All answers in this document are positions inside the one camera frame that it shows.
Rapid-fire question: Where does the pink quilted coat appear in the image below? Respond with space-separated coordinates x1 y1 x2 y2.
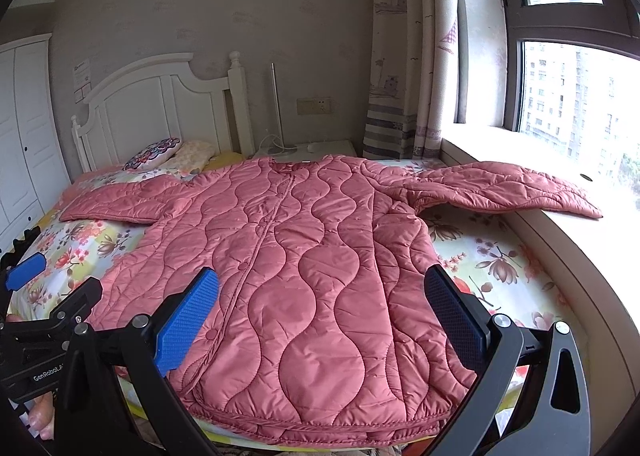
58 154 604 448

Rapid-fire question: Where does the person's left hand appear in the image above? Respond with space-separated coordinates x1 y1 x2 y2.
27 392 55 440

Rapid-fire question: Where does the floral bed sheet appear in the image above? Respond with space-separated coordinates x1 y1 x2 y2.
8 157 572 454

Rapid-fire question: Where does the white wardrobe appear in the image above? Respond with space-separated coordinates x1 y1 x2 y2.
0 34 70 251

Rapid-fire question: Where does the yellow cushion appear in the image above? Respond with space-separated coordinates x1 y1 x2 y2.
202 152 245 172

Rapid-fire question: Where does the beige yellow pillow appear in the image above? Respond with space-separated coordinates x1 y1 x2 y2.
164 140 217 175

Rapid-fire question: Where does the colourful patterned pillow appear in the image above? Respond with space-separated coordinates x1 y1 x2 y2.
122 137 182 171

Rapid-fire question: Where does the slim silver standing lamp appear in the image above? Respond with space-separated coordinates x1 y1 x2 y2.
270 62 297 154

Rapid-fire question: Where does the white bedside table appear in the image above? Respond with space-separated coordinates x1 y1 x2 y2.
253 140 357 163

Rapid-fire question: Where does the white wooden headboard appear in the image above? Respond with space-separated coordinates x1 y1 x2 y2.
72 51 257 172

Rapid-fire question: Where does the patterned striped curtain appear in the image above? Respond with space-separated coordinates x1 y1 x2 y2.
363 0 459 159

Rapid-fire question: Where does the dark framed window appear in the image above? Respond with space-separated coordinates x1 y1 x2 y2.
503 0 639 210

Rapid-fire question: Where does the white cable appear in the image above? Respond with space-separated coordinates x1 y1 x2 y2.
257 134 302 156

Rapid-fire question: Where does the wall power socket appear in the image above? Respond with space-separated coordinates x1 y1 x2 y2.
296 98 332 116

